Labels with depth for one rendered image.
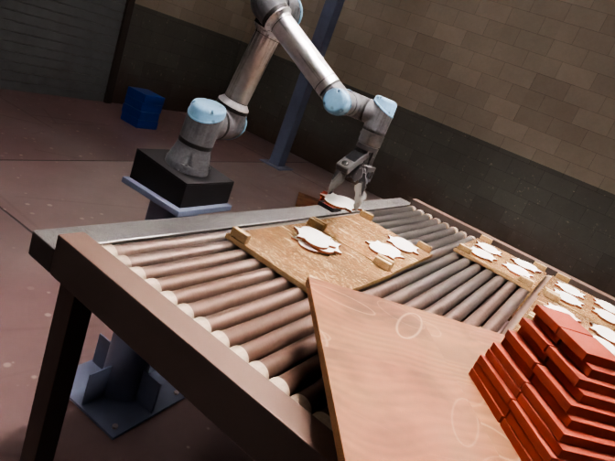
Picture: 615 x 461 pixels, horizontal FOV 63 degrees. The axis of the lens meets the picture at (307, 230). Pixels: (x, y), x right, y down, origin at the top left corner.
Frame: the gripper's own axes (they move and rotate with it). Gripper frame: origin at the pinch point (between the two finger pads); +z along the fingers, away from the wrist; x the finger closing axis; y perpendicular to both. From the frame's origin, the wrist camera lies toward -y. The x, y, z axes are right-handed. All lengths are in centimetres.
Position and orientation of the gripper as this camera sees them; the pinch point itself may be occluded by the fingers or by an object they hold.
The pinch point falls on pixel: (340, 201)
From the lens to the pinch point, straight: 164.5
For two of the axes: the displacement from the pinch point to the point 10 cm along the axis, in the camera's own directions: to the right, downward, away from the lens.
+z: -3.6, 8.8, 3.1
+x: -7.7, -4.7, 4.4
